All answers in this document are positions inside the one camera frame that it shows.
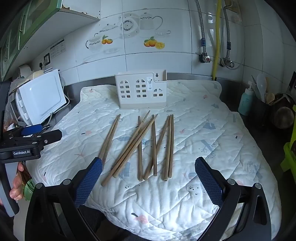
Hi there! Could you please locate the white microwave oven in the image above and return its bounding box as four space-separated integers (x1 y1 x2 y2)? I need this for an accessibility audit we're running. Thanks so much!
15 69 65 126

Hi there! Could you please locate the green wall cabinet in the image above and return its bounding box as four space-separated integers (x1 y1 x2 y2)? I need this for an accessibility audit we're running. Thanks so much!
0 0 101 80

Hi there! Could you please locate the white printed quilted mat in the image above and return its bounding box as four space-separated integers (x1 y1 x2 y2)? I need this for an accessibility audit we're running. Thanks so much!
23 80 281 241

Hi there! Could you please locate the white plastic utensil holder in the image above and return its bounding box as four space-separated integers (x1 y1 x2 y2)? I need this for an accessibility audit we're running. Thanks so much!
114 71 167 109

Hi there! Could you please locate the white rice paddle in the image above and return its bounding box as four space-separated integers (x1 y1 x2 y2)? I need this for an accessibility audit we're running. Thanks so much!
257 74 267 102

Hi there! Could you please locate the yellow gas pipe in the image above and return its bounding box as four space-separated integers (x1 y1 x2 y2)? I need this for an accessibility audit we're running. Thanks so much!
212 0 222 81

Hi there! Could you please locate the white wall label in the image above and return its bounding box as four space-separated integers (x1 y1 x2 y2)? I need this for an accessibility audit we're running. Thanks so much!
50 38 66 59

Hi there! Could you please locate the metal valve with red knob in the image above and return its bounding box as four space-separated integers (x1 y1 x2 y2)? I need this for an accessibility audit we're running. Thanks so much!
199 52 212 63

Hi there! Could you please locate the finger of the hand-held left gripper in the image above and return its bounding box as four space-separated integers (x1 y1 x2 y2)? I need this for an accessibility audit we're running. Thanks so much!
20 124 43 136
35 129 63 146

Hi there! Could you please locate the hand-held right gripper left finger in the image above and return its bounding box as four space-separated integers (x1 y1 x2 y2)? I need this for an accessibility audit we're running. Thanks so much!
24 157 103 241

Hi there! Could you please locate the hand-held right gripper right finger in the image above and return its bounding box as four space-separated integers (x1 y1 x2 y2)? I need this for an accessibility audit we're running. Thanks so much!
195 157 272 241

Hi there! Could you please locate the metal angle valve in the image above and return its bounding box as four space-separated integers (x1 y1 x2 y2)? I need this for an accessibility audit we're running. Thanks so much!
221 58 235 69

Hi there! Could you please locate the green plastic basket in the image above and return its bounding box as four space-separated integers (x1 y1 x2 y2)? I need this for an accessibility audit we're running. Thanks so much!
280 104 296 172

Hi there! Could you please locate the teal pump bottle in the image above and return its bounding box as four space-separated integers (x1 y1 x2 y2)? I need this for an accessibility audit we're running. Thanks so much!
238 81 255 116

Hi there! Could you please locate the person's left hand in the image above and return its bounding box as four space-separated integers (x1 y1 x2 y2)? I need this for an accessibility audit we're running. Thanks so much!
9 162 29 201

